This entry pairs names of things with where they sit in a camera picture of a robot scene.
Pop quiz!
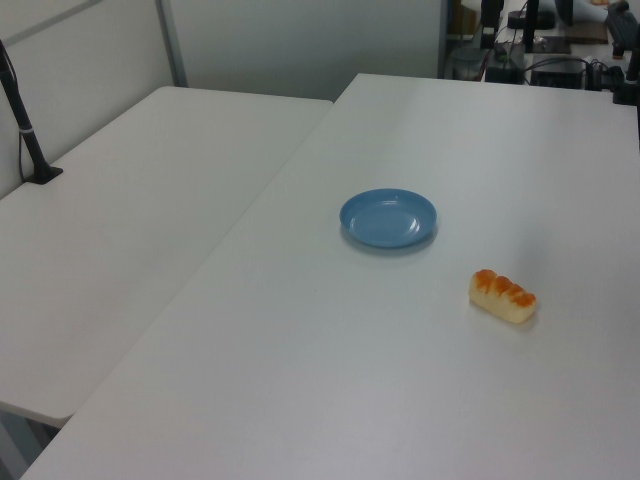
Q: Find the blue round plate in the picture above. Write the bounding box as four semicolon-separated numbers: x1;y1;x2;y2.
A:
339;188;439;249

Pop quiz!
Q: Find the black table clamp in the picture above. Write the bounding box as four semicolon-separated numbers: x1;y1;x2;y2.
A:
608;49;640;106

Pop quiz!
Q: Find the orange glazed bread loaf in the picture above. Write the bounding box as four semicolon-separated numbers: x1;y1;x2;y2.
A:
467;268;538;324

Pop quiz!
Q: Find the black monitor stand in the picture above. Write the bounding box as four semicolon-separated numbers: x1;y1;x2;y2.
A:
478;0;503;51

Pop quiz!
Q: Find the brown wooden board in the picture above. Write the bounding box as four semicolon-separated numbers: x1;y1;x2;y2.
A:
566;24;609;45

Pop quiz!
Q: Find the large black electronics box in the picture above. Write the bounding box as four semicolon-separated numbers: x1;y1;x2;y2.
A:
529;57;587;90

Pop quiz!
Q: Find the small black electronics box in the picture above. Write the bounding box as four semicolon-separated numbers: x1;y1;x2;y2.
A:
484;63;524;84

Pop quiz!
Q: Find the black camera stand pole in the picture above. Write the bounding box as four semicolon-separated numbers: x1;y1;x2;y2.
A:
0;37;65;187

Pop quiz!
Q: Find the black vertical stand pole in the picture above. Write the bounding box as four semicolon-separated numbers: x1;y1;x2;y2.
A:
521;0;540;54

